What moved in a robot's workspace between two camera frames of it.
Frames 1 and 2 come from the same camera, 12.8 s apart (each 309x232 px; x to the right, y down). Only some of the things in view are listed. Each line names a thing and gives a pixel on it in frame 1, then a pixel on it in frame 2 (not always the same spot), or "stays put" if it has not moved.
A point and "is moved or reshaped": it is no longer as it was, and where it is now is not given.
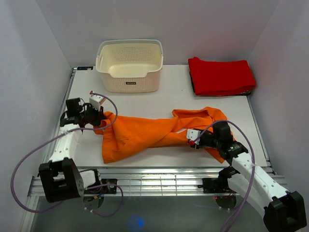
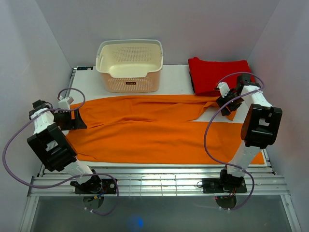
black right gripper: [207, 132] to [221, 101]
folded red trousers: [221, 78] stays put
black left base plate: [109, 189] stays put
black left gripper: [99, 115] to [77, 123]
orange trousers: [120, 134] is moved or reshaped
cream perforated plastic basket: [130, 65] stays put
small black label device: [85, 68] stays put
